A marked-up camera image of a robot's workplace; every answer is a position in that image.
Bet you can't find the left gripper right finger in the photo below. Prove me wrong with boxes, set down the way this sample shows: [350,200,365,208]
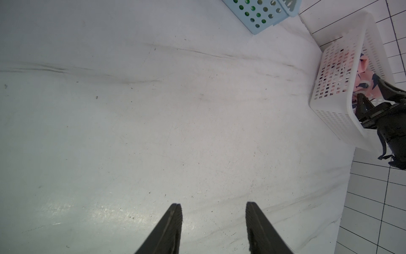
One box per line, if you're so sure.
[245,202,293,254]

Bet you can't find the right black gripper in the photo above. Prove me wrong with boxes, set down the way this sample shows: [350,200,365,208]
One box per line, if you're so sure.
[355,79,406,170]

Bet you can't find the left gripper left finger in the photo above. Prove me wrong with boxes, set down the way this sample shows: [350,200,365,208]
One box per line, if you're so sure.
[135,203,182,254]

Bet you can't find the pink shark print shorts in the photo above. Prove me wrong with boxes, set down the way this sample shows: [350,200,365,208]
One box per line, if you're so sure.
[352,54,382,112]

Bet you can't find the white plastic basket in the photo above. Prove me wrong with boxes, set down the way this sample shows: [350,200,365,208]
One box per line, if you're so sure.
[309,12,395,155]

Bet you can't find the blue plastic basket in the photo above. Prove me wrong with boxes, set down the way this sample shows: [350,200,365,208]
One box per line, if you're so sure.
[223,0,302,35]

